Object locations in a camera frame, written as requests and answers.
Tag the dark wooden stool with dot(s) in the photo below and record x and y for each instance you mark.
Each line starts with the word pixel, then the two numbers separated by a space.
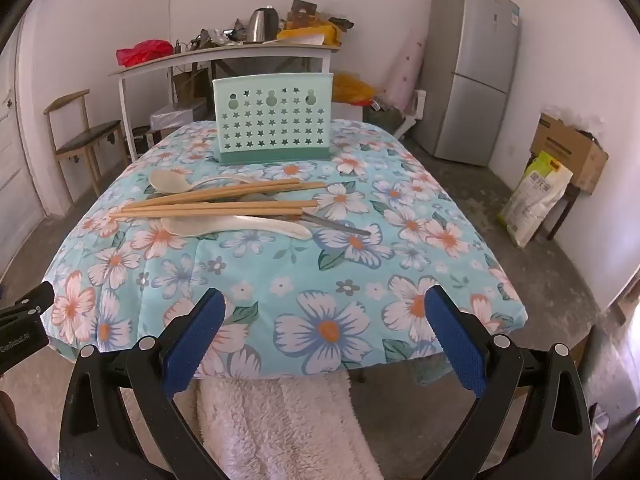
pixel 560 215

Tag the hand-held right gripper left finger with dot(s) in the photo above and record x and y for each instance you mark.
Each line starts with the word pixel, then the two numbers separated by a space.
pixel 195 345

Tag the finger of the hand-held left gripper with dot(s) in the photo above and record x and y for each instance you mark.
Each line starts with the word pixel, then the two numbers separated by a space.
pixel 35 299

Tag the cream plastic spoon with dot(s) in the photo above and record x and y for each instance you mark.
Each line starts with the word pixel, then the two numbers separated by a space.
pixel 165 181
pixel 185 225

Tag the brown cardboard box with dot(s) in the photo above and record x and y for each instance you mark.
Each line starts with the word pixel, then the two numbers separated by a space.
pixel 565 152

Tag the silver storage box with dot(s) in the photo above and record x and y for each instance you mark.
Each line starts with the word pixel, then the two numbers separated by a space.
pixel 180 115

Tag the white door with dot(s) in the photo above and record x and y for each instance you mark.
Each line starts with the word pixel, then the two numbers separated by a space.
pixel 15 160

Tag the small brown carton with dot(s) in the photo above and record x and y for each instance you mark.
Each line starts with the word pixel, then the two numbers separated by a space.
pixel 300 12

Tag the wooden chair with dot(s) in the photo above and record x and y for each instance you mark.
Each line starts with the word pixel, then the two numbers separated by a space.
pixel 85 137

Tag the white box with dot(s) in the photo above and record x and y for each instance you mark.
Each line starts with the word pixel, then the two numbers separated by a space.
pixel 347 111

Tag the red plastic bag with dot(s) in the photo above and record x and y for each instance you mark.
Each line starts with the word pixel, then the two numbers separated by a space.
pixel 142 52

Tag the grey refrigerator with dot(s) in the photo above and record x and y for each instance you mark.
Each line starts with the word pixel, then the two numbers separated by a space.
pixel 470 70

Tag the white side table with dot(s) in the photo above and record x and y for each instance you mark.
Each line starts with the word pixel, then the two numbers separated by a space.
pixel 225 52

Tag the yellow bag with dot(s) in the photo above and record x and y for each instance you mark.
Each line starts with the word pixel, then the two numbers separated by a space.
pixel 310 34

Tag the metal spoon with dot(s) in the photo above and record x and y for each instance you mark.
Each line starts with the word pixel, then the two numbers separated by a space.
pixel 345 227

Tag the pink rolled mat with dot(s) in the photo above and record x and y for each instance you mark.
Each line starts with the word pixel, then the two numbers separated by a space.
pixel 405 75

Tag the white fluffy towel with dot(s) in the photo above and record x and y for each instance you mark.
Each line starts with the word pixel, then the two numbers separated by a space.
pixel 280 425

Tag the orange plastic bag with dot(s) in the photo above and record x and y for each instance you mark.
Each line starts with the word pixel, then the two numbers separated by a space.
pixel 352 90

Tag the blue floral blanket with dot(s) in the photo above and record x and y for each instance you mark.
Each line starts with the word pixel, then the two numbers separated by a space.
pixel 350 260

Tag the green plastic utensil holder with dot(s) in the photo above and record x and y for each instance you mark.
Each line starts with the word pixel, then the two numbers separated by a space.
pixel 272 150

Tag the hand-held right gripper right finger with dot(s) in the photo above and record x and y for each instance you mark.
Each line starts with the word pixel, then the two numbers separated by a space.
pixel 455 340

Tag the steel electric kettle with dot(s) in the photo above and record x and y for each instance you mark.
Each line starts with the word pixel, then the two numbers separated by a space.
pixel 260 27

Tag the white and green rice bag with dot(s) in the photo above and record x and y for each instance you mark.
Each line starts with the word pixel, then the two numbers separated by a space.
pixel 535 200

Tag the wooden chopstick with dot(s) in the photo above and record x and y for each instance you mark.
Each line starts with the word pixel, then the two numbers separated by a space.
pixel 200 213
pixel 225 205
pixel 300 187
pixel 225 191

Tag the white plastic device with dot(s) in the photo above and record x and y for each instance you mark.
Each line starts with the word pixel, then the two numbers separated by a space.
pixel 415 105

